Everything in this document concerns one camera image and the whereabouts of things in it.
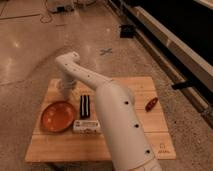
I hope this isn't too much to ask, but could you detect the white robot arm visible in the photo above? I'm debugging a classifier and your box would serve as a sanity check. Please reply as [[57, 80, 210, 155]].
[[55, 52, 162, 171]]

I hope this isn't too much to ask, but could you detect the black striped rectangular object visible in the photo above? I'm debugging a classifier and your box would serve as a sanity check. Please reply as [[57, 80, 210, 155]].
[[80, 95, 90, 118]]

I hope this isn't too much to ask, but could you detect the white rectangular box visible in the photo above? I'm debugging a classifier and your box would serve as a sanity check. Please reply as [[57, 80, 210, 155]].
[[73, 120, 101, 134]]

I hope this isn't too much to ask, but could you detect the red oval object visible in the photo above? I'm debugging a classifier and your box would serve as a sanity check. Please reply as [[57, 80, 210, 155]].
[[145, 97, 158, 112]]

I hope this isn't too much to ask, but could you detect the black box on floor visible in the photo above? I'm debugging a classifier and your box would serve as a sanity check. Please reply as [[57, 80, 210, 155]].
[[120, 25, 135, 38]]

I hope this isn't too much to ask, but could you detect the orange round plate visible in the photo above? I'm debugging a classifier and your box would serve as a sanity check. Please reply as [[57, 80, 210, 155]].
[[40, 101, 76, 133]]

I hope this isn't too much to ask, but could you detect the grey device on floor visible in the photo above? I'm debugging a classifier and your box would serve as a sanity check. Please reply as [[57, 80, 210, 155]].
[[45, 0, 74, 13]]

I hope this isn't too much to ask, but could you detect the black bracket on rail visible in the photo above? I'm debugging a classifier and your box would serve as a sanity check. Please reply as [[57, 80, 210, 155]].
[[171, 80, 195, 90]]

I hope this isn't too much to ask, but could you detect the floor cable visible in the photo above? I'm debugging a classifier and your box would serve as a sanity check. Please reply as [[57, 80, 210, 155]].
[[39, 0, 54, 25]]

